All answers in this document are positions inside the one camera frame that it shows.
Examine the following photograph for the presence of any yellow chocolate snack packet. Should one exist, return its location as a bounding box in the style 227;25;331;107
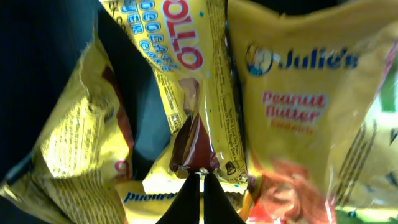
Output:
102;0;248;194

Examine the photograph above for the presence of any yellow peanut butter snack packet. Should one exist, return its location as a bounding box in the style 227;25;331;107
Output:
228;1;397;223

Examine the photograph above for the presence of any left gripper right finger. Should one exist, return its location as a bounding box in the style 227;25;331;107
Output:
204;173;245;224

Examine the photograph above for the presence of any dark green box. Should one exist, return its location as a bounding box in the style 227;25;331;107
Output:
1;1;171;206

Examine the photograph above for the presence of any orange Lemond snack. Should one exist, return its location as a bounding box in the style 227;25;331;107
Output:
115;180;243;224

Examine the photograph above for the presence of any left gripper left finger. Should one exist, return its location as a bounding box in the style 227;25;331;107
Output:
156;174;200;224

